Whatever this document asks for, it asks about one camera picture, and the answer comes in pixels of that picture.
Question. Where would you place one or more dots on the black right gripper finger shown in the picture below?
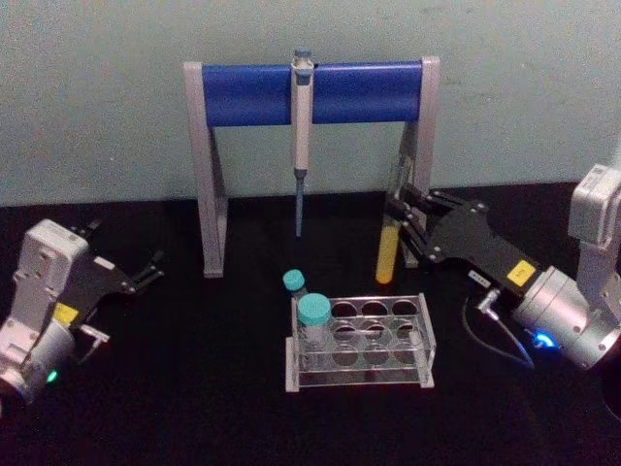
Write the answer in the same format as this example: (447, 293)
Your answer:
(412, 238)
(439, 201)

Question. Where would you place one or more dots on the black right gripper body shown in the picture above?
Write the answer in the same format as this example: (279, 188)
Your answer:
(478, 247)

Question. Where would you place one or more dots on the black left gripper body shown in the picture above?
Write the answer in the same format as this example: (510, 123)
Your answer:
(99, 281)

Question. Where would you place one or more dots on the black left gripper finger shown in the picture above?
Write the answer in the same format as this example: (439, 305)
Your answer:
(148, 274)
(88, 229)

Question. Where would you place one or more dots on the clear tube with yellow liquid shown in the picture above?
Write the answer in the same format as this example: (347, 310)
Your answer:
(386, 257)

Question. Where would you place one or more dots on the large teal capped tube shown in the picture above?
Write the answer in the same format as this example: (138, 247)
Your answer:
(314, 310)

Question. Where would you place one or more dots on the small teal capped tube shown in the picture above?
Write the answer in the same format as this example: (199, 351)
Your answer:
(293, 280)

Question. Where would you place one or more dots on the clear plastic tube rack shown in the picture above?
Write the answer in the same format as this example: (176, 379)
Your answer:
(369, 374)

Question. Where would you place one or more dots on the black table cloth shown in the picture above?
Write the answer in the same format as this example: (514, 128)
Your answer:
(194, 417)

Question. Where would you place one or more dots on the grey pipette with blue tip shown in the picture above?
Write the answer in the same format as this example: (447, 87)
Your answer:
(301, 131)

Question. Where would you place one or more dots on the grey stand with blue bar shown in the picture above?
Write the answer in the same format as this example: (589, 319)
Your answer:
(252, 94)

